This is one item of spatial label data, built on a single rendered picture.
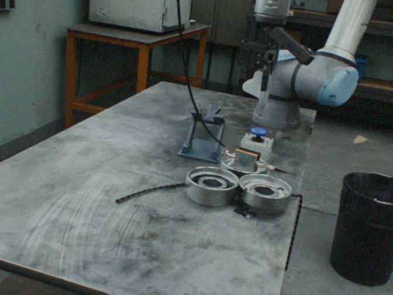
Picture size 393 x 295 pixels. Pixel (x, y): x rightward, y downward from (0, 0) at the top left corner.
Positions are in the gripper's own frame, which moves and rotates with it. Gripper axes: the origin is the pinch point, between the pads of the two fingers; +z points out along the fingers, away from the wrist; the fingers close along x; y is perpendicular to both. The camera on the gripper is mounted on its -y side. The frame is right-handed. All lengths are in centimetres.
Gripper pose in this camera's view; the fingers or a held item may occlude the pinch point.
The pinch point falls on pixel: (264, 103)
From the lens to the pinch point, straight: 110.4
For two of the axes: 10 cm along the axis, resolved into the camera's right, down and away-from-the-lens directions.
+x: -3.1, 3.0, -9.0
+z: -1.2, 9.3, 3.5
